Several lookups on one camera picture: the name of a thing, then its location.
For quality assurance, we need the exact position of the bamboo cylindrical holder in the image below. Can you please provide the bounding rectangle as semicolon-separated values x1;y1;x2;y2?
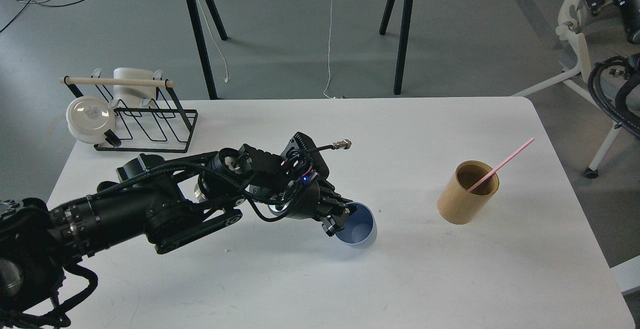
437;160;499;225

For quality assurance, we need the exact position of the pink chopstick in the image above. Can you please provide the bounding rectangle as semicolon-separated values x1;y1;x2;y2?
466;137;535;193

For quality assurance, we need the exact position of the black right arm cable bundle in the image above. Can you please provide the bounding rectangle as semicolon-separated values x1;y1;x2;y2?
588;55;640;139

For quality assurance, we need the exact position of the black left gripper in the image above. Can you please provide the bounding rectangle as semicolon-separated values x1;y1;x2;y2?
243;131;353;237

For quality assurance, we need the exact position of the white cup on rack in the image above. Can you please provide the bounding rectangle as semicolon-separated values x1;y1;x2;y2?
113;67;156;108

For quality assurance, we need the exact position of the white rope cable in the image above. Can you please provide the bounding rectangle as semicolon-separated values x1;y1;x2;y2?
191;0;231;83

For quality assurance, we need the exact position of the black wire dish rack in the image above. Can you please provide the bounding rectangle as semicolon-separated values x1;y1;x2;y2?
65;73;199;154

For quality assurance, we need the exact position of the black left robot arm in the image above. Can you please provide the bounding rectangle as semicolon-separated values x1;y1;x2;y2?
0;131;357;329

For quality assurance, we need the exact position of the white hanging cable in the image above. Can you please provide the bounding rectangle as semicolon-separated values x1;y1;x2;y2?
323;0;346;100

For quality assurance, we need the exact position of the white round bowl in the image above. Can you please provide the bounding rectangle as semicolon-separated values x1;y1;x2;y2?
65;95;115;145

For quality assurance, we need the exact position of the blue plastic cup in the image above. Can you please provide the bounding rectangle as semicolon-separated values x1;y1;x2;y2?
334;201;378;250

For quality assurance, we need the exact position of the wooden rack handle rod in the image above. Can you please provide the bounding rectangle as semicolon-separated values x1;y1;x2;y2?
58;76;175;88

